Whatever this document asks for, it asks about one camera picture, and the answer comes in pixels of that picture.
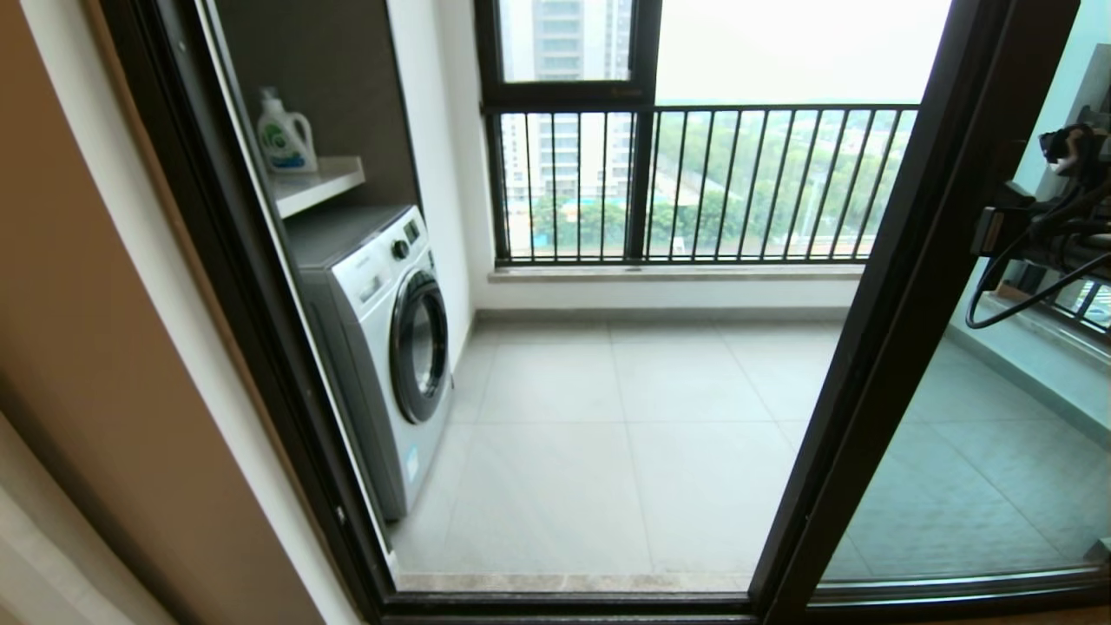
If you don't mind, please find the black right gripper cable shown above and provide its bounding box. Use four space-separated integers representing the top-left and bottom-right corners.
965 230 1111 331

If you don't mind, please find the black metal window railing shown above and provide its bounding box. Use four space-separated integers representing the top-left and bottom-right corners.
989 260 1111 341

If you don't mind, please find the white wall shelf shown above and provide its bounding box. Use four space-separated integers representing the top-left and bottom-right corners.
271 156 367 218

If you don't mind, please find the dark framed sliding glass door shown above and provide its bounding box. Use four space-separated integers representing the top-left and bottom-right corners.
751 0 1111 625

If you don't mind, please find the white laundry detergent bottle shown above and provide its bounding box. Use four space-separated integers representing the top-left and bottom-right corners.
256 89 319 174

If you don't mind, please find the grey high-rise building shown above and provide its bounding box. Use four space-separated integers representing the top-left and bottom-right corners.
502 0 634 209

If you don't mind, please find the dark window frame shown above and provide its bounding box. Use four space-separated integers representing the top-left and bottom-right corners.
473 0 662 264

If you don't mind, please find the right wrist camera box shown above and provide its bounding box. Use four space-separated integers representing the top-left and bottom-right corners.
1040 124 1099 174

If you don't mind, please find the white front-load washing machine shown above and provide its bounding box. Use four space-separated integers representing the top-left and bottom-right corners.
286 206 454 522

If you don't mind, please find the grey stone window sill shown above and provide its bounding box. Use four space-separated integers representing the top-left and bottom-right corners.
488 265 864 286
955 299 1111 374

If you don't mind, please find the dark brown wall panel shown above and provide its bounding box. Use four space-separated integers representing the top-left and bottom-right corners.
213 0 422 209

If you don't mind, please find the white curtain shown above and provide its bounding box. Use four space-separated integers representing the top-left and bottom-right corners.
0 417 174 625

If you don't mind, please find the black metal balcony railing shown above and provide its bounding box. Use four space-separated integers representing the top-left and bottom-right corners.
482 104 919 264

